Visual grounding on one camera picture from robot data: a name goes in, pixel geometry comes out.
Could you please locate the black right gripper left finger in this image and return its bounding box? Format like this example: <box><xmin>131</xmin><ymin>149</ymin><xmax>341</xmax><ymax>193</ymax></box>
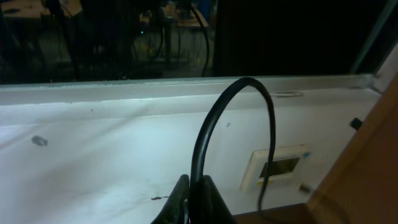
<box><xmin>151</xmin><ymin>174</ymin><xmax>190</xmax><ymax>224</ymax></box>

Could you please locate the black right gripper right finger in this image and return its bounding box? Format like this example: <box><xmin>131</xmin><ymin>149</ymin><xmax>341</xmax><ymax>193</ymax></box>
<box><xmin>198</xmin><ymin>175</ymin><xmax>236</xmax><ymax>224</ymax></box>

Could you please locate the thick black HDMI cable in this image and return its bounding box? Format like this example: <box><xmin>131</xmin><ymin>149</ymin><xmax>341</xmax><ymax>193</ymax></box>
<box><xmin>188</xmin><ymin>77</ymin><xmax>277</xmax><ymax>224</ymax></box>

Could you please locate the wooden side panel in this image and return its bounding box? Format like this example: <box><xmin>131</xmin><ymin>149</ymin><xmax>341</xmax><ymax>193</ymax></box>
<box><xmin>233</xmin><ymin>73</ymin><xmax>398</xmax><ymax>224</ymax></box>

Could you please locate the white wall socket plate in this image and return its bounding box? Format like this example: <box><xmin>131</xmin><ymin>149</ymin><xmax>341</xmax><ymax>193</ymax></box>
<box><xmin>240</xmin><ymin>144</ymin><xmax>311</xmax><ymax>193</ymax></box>

